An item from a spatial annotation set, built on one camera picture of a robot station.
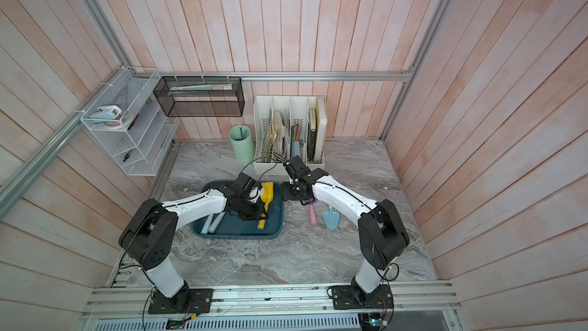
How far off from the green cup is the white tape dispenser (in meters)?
0.42

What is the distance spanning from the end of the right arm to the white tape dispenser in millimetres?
535

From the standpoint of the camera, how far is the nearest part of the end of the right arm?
2.08 feet

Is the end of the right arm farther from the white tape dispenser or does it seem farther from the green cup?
the white tape dispenser

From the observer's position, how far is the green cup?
1.03m

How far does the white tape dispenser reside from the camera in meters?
0.70

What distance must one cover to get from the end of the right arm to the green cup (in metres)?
0.35
